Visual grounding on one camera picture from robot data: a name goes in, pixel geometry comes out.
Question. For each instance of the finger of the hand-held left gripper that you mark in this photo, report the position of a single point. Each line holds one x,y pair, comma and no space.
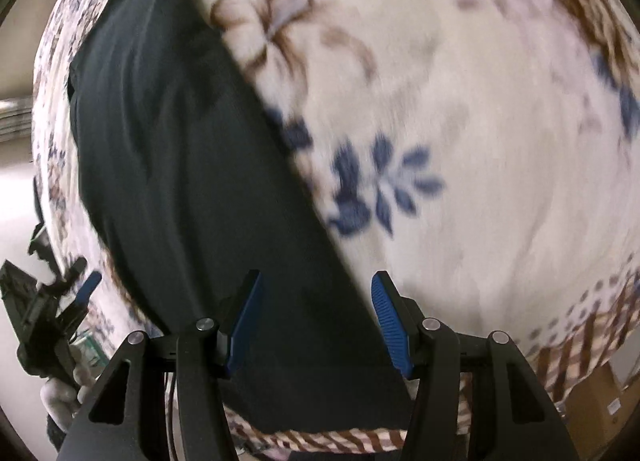
89,288
67,276

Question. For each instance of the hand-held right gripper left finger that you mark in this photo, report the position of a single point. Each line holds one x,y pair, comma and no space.
245,321

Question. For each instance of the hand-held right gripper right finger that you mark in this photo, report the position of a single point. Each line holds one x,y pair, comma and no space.
392,326

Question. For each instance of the dark striped sweater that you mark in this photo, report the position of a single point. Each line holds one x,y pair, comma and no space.
175,191

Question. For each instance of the person's left hand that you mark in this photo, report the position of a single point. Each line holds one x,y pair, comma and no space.
60,401

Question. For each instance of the labelled cardboard box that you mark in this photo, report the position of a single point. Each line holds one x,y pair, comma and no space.
595,401

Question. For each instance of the floral bedspread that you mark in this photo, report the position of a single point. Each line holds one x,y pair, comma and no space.
475,116

